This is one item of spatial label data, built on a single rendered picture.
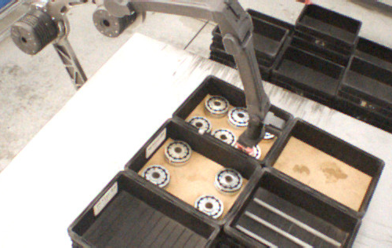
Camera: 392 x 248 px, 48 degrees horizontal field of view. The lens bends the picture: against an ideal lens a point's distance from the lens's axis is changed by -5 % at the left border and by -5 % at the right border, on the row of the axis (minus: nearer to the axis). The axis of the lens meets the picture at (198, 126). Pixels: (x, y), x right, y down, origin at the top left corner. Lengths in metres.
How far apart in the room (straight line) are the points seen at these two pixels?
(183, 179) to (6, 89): 1.89
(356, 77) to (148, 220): 1.72
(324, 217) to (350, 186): 0.21
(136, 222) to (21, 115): 1.68
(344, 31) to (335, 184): 1.62
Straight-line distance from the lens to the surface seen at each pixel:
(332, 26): 3.25
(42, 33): 2.20
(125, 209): 1.64
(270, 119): 1.61
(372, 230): 1.95
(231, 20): 1.24
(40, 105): 3.15
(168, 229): 1.60
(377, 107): 2.71
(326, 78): 2.97
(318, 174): 1.84
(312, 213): 1.73
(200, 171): 1.74
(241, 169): 1.72
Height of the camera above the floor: 2.23
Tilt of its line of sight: 48 degrees down
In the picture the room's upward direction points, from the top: 9 degrees clockwise
